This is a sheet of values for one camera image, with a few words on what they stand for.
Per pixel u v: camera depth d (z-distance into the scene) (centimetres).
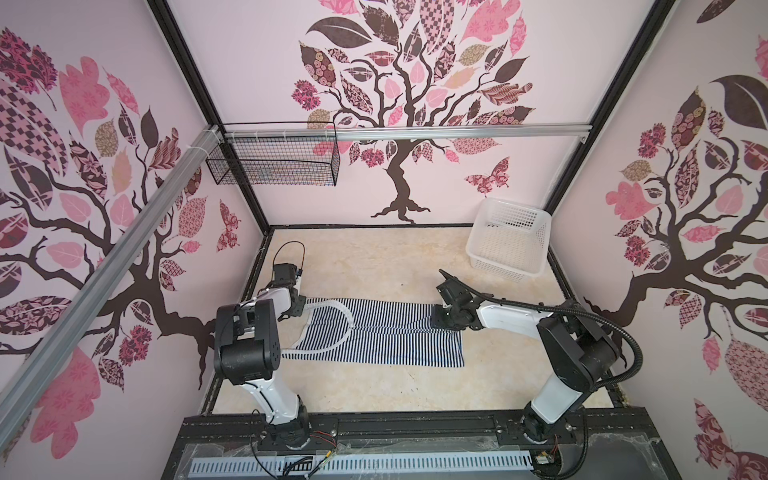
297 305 89
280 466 70
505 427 74
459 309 72
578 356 46
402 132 92
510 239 115
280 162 122
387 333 90
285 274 79
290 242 85
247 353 47
